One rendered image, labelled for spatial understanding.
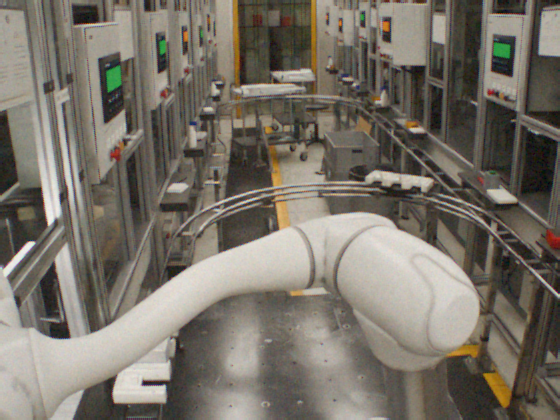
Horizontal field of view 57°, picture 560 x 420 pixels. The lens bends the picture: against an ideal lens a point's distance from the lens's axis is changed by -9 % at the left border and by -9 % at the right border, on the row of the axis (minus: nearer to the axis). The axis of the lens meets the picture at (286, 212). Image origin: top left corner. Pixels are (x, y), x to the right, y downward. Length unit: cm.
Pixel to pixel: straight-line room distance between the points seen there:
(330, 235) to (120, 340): 36
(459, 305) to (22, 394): 51
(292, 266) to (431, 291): 22
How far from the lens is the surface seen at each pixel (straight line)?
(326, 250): 84
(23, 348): 61
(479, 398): 292
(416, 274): 72
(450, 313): 72
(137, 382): 158
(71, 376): 63
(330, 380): 186
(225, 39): 935
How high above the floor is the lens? 181
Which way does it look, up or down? 21 degrees down
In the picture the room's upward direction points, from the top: 1 degrees counter-clockwise
